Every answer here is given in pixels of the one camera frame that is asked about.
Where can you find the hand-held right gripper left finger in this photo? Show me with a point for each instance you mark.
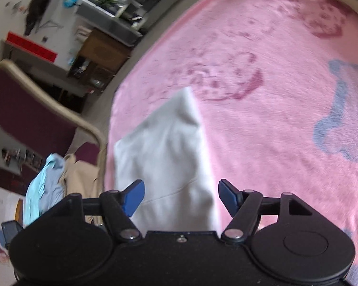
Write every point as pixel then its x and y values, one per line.
pixel 134 196

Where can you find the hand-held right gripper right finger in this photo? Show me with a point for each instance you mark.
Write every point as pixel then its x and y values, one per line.
pixel 228 196

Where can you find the light grey garment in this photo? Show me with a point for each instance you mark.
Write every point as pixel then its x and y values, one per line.
pixel 167 155

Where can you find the tan cloth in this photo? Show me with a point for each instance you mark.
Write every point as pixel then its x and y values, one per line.
pixel 80 175

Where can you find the light blue cloth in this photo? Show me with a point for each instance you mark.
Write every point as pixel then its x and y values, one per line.
pixel 44 184

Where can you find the pink printed blanket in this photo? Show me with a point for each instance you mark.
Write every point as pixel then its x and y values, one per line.
pixel 286 95

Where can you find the dark object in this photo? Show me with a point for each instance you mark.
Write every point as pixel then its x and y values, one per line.
pixel 11 232

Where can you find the wooden cabinet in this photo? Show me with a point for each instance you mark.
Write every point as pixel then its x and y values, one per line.
pixel 104 50

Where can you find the blue globe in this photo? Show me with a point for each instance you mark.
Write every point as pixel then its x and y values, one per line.
pixel 69 0

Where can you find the black hanging coat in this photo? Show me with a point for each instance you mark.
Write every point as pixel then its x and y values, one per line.
pixel 40 0

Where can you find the maroon chair with gold frame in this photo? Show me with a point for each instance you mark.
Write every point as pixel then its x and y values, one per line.
pixel 26 116

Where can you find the red wall banner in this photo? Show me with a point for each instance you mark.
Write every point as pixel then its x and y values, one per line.
pixel 29 46

